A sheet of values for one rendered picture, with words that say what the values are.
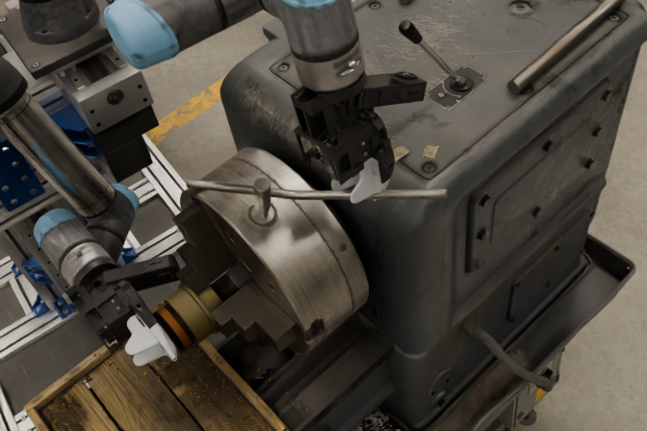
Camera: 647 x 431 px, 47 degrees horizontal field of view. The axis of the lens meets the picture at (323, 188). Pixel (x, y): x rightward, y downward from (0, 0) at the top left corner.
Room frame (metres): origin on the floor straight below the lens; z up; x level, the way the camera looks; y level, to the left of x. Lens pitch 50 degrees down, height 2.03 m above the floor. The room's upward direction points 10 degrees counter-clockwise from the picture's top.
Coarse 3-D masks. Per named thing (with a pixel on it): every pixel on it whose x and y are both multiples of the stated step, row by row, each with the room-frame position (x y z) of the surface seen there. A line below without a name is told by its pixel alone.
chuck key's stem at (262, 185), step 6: (258, 180) 0.64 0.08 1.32; (264, 180) 0.64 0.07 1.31; (258, 186) 0.63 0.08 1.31; (264, 186) 0.63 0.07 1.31; (270, 186) 0.63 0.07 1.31; (258, 192) 0.62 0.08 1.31; (264, 192) 0.62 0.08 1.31; (270, 192) 0.63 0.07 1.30; (258, 198) 0.63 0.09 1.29; (264, 198) 0.62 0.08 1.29; (270, 198) 0.63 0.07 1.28; (258, 204) 0.63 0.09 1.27; (264, 204) 0.63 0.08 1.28; (270, 204) 0.64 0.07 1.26; (258, 210) 0.63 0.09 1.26; (264, 210) 0.63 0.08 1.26; (258, 216) 0.65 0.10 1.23; (264, 216) 0.64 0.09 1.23
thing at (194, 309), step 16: (208, 288) 0.62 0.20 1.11; (176, 304) 0.60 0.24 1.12; (192, 304) 0.60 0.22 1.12; (208, 304) 0.60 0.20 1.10; (160, 320) 0.58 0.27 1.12; (176, 320) 0.58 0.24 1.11; (192, 320) 0.57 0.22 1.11; (208, 320) 0.58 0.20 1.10; (176, 336) 0.56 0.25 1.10; (192, 336) 0.56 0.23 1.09; (208, 336) 0.57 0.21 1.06
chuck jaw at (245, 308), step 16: (256, 288) 0.62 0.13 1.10; (224, 304) 0.60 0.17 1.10; (240, 304) 0.59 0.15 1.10; (256, 304) 0.59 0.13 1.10; (272, 304) 0.58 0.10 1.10; (224, 320) 0.57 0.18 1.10; (240, 320) 0.57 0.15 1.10; (256, 320) 0.56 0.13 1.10; (272, 320) 0.56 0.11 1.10; (288, 320) 0.55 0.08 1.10; (224, 336) 0.57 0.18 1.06; (256, 336) 0.56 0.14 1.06; (272, 336) 0.53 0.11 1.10; (288, 336) 0.54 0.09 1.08; (304, 336) 0.54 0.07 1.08
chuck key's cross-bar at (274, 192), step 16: (240, 192) 0.64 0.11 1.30; (272, 192) 0.63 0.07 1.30; (288, 192) 0.63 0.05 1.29; (304, 192) 0.62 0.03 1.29; (320, 192) 0.62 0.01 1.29; (336, 192) 0.61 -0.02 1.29; (384, 192) 0.59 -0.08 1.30; (400, 192) 0.59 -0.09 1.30; (416, 192) 0.58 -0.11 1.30; (432, 192) 0.58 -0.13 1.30
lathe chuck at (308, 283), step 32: (224, 192) 0.70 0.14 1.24; (224, 224) 0.65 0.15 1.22; (256, 224) 0.63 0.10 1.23; (288, 224) 0.63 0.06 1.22; (256, 256) 0.60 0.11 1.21; (288, 256) 0.59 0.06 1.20; (320, 256) 0.60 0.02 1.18; (288, 288) 0.56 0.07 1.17; (320, 288) 0.57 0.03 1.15; (320, 320) 0.55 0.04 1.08
